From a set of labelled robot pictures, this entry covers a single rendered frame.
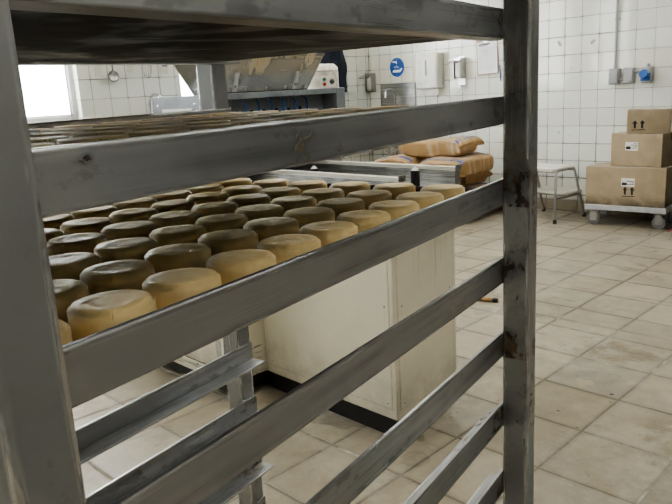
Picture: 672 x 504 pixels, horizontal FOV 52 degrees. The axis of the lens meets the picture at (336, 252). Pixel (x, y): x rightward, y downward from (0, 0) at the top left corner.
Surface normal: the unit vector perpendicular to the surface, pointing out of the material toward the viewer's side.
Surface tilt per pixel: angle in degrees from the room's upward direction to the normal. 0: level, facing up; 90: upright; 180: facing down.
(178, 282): 0
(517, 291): 90
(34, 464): 90
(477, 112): 90
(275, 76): 115
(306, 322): 90
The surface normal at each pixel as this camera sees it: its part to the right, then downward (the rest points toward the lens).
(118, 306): -0.06, -0.97
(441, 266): 0.70, 0.13
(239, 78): 0.66, 0.52
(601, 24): -0.70, 0.20
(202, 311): 0.83, 0.08
